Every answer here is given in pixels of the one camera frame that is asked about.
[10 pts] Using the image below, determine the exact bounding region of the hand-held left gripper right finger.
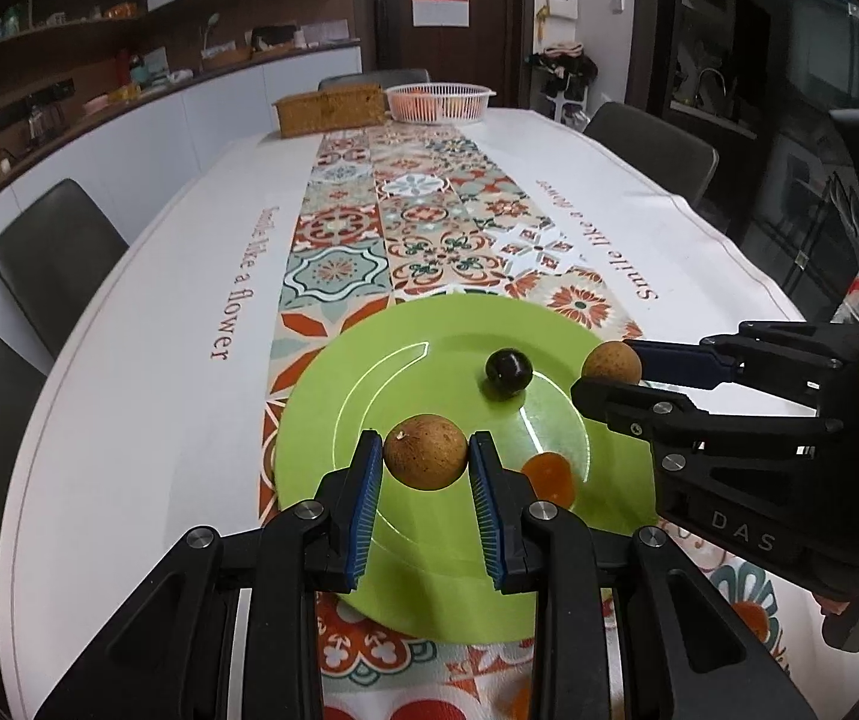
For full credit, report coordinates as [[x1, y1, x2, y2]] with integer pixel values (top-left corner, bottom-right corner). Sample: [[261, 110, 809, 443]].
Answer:
[[468, 431, 821, 720]]

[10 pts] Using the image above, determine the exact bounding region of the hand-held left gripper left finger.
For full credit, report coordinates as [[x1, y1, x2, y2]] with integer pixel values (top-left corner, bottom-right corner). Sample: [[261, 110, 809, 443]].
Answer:
[[33, 427, 387, 720]]

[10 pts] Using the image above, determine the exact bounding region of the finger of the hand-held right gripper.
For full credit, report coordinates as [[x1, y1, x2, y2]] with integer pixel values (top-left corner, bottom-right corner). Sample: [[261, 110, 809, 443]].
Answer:
[[626, 321, 859, 415], [570, 379, 846, 518]]

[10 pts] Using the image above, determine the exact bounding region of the brown longan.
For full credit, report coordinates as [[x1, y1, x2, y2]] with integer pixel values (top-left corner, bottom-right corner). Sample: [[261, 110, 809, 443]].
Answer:
[[382, 414, 471, 492], [580, 341, 643, 385]]

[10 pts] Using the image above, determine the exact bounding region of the green plate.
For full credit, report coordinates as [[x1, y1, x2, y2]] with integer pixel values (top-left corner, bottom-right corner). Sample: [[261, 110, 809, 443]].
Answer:
[[274, 292, 663, 644]]

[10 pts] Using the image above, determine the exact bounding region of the small orange apricot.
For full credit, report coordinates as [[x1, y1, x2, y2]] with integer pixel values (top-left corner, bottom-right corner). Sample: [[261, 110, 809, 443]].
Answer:
[[520, 451, 574, 511]]

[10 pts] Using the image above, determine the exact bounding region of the black plum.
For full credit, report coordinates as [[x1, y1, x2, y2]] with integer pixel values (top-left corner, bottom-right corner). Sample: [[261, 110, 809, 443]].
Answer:
[[484, 349, 534, 400]]

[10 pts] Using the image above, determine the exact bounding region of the patterned table runner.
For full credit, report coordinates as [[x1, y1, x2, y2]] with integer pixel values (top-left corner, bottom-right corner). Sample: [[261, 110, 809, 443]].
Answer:
[[256, 124, 798, 720]]

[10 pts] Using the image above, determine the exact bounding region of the white tablecloth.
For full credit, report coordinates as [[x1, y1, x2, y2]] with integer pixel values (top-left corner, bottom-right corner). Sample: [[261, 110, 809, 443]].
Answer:
[[0, 106, 859, 720]]

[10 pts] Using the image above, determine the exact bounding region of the white plastic basket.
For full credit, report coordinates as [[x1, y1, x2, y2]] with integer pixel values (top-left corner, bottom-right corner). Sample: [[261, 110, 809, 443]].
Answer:
[[384, 82, 496, 125]]

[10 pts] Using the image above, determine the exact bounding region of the dark wooden door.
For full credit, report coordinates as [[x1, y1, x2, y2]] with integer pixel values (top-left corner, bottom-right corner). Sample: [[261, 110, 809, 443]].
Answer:
[[397, 0, 524, 110]]

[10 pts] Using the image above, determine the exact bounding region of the brown wicker basket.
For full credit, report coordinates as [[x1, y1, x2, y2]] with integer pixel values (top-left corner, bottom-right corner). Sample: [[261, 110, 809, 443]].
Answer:
[[273, 84, 387, 139]]

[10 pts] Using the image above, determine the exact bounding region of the white kitchen counter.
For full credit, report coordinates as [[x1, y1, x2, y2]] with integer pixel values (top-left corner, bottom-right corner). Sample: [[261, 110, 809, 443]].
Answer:
[[0, 37, 364, 301]]

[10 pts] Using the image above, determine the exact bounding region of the wooden wall shelf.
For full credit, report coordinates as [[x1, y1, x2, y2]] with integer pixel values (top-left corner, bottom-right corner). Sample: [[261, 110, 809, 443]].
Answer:
[[0, 11, 149, 68]]

